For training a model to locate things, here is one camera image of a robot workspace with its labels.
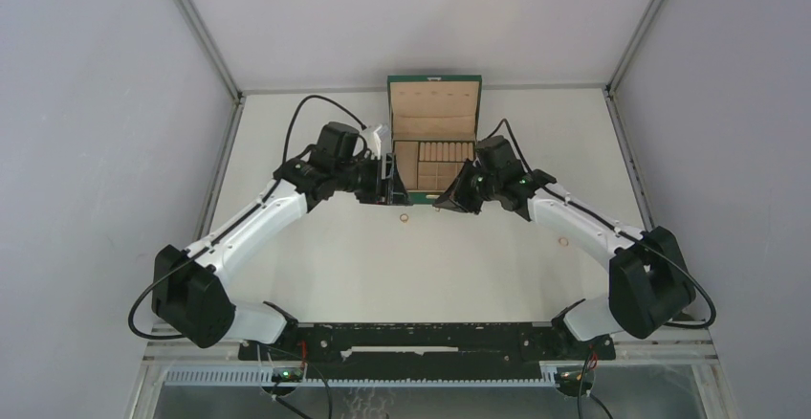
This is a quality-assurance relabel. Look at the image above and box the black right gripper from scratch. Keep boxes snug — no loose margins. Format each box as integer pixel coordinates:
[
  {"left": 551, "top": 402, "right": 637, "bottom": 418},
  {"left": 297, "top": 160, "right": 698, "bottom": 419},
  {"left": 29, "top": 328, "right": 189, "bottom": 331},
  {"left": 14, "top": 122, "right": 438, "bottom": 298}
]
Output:
[{"left": 434, "top": 158, "right": 501, "bottom": 215}]

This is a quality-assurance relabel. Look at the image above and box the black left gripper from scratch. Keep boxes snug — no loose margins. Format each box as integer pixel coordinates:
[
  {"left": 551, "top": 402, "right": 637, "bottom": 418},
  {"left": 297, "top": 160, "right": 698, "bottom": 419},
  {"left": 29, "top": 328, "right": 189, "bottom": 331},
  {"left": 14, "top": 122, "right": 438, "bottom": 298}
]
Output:
[{"left": 334, "top": 153, "right": 413, "bottom": 207}]

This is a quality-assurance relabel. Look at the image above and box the green jewelry box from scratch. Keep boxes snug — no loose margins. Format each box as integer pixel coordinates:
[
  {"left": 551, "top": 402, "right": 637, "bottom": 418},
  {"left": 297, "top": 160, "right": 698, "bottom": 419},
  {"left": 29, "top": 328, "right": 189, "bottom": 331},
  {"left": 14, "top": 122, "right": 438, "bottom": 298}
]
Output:
[{"left": 387, "top": 75, "right": 483, "bottom": 205}]

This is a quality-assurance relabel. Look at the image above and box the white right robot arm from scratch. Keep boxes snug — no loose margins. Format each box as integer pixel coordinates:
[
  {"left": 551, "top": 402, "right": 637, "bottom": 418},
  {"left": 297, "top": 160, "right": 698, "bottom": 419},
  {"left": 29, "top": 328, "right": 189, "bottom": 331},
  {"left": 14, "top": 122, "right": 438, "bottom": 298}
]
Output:
[{"left": 433, "top": 136, "right": 697, "bottom": 358}]

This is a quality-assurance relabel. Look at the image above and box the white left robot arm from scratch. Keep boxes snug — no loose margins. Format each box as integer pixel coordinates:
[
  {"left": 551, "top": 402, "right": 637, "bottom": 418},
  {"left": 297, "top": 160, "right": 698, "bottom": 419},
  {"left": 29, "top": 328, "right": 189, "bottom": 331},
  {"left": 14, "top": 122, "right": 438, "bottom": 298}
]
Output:
[{"left": 150, "top": 121, "right": 410, "bottom": 359}]

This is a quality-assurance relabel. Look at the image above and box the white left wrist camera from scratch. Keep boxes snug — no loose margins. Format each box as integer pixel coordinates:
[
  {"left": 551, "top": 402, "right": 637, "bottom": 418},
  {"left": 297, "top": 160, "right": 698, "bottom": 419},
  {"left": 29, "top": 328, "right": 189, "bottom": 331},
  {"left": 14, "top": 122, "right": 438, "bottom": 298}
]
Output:
[{"left": 363, "top": 124, "right": 392, "bottom": 159}]

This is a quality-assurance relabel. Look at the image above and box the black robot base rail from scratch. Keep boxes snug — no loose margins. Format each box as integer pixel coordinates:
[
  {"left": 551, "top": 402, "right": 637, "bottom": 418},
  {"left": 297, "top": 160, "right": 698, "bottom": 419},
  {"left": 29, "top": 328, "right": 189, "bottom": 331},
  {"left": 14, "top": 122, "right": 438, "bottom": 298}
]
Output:
[{"left": 237, "top": 318, "right": 616, "bottom": 379}]

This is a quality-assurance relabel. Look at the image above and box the white slotted cable duct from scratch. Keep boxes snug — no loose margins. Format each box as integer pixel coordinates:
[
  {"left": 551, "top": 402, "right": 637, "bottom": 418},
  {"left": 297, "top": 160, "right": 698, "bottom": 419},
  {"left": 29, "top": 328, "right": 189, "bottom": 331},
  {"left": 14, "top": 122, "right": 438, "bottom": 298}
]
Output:
[{"left": 164, "top": 364, "right": 581, "bottom": 387}]

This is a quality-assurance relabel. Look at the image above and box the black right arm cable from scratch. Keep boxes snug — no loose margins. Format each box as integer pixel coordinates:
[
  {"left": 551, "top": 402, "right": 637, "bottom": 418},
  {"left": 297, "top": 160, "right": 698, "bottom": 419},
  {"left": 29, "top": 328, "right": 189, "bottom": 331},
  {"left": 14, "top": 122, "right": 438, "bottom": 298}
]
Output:
[{"left": 484, "top": 118, "right": 718, "bottom": 331}]

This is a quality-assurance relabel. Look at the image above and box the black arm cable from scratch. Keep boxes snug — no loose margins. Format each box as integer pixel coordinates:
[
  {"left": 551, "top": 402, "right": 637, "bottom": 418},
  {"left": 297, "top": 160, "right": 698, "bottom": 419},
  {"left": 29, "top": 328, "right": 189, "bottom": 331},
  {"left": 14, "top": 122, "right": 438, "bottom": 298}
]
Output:
[
  {"left": 127, "top": 94, "right": 369, "bottom": 342},
  {"left": 484, "top": 118, "right": 718, "bottom": 331}
]

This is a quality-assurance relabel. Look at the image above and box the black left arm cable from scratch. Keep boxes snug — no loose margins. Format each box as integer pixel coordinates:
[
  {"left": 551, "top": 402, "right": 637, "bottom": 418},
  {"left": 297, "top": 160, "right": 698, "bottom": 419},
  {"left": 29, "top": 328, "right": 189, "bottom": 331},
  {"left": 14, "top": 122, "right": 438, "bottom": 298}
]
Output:
[{"left": 127, "top": 94, "right": 369, "bottom": 342}]

